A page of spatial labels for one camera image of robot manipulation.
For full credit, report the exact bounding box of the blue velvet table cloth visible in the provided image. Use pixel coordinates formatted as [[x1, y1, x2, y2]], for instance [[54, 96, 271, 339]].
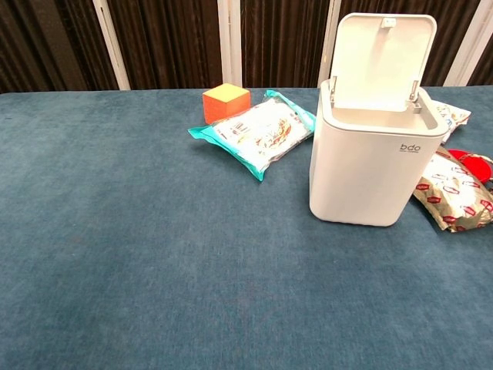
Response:
[[0, 86, 493, 370]]

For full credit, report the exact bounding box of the teal-edged white snack packet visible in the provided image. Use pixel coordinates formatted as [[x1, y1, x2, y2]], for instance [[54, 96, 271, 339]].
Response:
[[187, 89, 317, 183]]

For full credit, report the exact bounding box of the orange and yellow cube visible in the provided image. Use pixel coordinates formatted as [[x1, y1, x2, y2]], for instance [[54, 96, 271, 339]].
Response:
[[202, 82, 252, 125]]

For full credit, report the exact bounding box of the white slanted frame post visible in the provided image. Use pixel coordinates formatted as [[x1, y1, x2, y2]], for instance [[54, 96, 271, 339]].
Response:
[[443, 0, 493, 88], [92, 0, 131, 91]]

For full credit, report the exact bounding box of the white lidded trash bin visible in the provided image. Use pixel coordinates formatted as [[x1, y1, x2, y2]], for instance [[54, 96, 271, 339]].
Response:
[[309, 12, 451, 227]]

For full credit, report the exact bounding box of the white colourful print snack packet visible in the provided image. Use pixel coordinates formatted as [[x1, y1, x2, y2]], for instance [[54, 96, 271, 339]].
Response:
[[431, 100, 472, 136]]

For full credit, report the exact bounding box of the dark brown pleated curtain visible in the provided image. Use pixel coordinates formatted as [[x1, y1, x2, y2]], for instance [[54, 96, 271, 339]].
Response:
[[0, 0, 493, 94]]

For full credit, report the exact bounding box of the gold red-label snack packet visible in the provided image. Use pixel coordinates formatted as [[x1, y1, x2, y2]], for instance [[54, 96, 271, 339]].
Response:
[[412, 148, 493, 234]]

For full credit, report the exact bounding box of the red round flat object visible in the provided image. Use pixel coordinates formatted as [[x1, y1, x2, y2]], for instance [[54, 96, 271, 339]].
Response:
[[448, 149, 493, 182]]

